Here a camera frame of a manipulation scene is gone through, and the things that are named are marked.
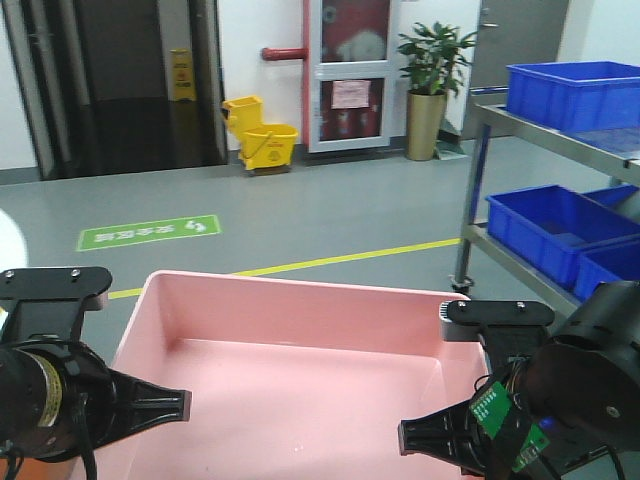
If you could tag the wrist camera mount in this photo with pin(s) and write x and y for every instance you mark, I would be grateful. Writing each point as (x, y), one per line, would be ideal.
(508, 331)
(50, 302)

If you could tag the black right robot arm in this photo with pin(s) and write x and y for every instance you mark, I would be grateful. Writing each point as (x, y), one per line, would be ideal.
(552, 400)

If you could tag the blue bin shelf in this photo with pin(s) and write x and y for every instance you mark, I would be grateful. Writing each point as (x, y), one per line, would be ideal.
(575, 96)
(551, 227)

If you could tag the blue bin lower front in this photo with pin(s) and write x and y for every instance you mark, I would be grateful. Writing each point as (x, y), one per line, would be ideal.
(606, 264)

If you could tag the fire hose cabinet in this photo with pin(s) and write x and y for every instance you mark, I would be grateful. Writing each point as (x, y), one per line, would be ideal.
(348, 74)

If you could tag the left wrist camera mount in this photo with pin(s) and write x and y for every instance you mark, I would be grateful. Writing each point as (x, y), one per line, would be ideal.
(50, 302)

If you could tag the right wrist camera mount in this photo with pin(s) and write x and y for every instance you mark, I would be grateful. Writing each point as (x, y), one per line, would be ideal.
(508, 331)

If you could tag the blue bin top shelf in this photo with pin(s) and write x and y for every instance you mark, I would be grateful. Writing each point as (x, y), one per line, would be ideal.
(575, 96)

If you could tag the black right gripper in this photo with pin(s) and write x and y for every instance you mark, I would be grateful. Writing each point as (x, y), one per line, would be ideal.
(446, 435)

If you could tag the pink plastic bin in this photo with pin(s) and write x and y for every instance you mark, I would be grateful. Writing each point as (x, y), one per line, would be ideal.
(289, 379)

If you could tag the plant in gold pot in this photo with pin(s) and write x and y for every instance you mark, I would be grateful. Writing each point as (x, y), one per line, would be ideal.
(435, 63)

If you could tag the green circuit board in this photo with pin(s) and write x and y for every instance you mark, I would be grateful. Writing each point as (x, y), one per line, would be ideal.
(515, 439)

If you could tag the yellow mop bucket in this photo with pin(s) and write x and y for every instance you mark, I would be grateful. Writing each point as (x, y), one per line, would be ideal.
(262, 146)

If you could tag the stainless steel shelf cart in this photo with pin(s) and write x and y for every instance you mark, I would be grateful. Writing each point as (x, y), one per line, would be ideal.
(527, 145)

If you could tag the red fire pipe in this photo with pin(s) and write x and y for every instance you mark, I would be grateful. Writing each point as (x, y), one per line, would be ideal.
(283, 54)

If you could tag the yellow wet floor sign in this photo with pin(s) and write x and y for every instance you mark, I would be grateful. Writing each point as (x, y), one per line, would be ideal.
(182, 75)

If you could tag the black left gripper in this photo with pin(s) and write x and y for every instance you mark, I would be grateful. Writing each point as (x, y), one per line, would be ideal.
(60, 398)

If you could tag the blue bin lower shelf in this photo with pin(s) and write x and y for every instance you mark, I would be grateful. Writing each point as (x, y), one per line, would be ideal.
(551, 227)

